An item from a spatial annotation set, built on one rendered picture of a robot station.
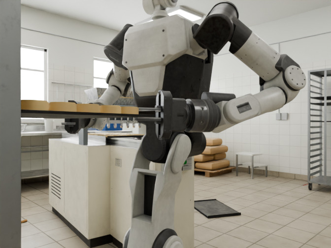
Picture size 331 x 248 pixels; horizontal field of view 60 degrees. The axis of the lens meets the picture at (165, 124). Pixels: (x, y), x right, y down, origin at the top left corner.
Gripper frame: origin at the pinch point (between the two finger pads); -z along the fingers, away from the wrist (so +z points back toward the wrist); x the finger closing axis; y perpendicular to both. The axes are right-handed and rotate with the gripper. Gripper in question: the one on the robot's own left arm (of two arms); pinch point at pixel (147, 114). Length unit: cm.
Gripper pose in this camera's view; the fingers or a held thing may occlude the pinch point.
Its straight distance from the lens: 71.6
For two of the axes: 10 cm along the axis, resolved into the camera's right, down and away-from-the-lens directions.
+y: 3.8, 0.1, -9.3
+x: 0.1, -10.0, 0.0
